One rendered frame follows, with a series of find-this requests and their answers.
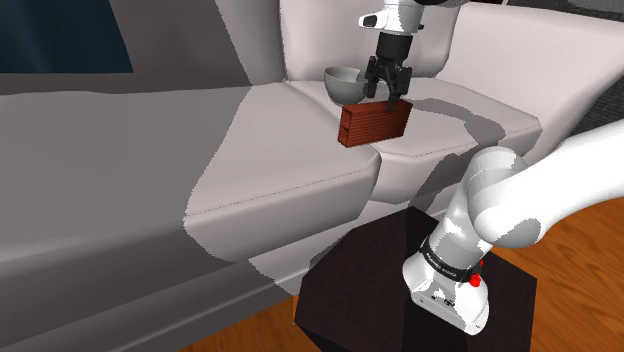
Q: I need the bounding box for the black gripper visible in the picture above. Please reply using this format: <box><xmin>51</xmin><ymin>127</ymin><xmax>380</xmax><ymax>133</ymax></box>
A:
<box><xmin>363</xmin><ymin>32</ymin><xmax>415</xmax><ymax>113</ymax></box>

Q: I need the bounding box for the dark robot stand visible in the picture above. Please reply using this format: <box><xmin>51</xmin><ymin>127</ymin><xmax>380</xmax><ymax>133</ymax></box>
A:
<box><xmin>292</xmin><ymin>205</ymin><xmax>539</xmax><ymax>352</ymax></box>

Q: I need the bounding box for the red-brown ribbed box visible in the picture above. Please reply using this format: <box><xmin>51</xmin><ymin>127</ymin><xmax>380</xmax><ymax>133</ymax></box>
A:
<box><xmin>337</xmin><ymin>99</ymin><xmax>414</xmax><ymax>148</ymax></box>

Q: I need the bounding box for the pale grey sofa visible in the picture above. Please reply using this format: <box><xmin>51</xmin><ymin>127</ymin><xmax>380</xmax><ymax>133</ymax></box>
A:
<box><xmin>0</xmin><ymin>0</ymin><xmax>624</xmax><ymax>352</ymax></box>

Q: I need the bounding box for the grey bowl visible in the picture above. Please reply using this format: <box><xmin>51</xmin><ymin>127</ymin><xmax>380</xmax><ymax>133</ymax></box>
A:
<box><xmin>323</xmin><ymin>66</ymin><xmax>370</xmax><ymax>107</ymax></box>

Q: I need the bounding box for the dark window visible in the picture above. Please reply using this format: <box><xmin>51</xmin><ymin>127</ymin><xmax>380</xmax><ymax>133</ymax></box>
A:
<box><xmin>0</xmin><ymin>0</ymin><xmax>135</xmax><ymax>75</ymax></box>

